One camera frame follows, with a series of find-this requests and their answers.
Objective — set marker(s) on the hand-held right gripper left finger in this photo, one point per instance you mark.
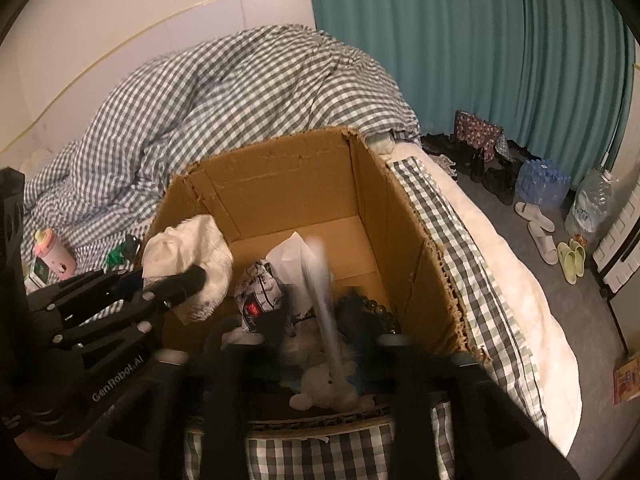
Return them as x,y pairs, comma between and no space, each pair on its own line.
272,330

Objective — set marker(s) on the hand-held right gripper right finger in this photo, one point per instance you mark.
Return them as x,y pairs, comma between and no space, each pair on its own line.
360,320

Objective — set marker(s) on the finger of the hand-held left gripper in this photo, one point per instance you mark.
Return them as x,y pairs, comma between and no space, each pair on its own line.
85,292
180,287

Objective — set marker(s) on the white squeeze tube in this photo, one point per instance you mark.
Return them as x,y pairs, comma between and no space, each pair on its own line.
320,300

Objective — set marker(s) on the printed wipes pack red label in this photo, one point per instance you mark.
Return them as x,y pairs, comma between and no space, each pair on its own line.
260,285

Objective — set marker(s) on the white cloth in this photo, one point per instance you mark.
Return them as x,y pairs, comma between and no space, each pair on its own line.
200,245

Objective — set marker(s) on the white plush toy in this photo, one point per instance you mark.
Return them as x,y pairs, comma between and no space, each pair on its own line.
320,385

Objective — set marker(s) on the brown cardboard box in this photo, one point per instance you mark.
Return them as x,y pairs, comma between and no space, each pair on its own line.
300,180

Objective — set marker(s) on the pink sippy bottle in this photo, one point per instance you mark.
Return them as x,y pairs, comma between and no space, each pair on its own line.
55,257

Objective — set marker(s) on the green white carton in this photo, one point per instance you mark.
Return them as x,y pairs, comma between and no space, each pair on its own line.
37,272

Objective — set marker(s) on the black small pouch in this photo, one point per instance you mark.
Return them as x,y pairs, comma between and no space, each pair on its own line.
132,246

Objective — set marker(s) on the cream tufted headboard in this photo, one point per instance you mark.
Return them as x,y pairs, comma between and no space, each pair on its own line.
36,161

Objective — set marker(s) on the white fleece mattress pad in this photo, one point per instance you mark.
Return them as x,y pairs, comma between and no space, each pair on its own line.
525,300

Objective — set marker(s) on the grey white checked duvet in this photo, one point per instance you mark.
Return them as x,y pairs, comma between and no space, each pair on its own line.
200,100

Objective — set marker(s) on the black shoe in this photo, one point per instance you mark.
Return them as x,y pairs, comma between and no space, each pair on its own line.
440,145

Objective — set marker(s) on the black boot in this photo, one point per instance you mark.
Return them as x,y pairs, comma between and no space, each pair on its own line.
500,182
475,160

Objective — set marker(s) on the white slipper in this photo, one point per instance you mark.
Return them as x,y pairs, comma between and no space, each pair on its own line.
532,214
544,245

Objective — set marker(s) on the light green slipper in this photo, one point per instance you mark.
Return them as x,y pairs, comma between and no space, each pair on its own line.
565,262
579,257

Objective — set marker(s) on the dark dotted bag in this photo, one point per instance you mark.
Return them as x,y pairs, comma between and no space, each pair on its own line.
475,132

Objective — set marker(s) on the pack of water bottles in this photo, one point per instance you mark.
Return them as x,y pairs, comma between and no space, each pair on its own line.
542,180

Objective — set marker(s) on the large clear water jug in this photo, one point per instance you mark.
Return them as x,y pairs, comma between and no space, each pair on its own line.
590,205

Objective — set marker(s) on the white ribbed suitcase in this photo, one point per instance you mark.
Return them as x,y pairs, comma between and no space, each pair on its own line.
620,245

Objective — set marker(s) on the orange printed box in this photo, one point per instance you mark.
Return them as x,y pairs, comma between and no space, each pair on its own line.
627,377

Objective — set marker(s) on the teal curtain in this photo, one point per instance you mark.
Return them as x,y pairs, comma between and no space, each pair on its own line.
450,35

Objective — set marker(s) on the gold wall trim strip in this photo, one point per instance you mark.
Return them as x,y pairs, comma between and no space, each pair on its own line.
150,27

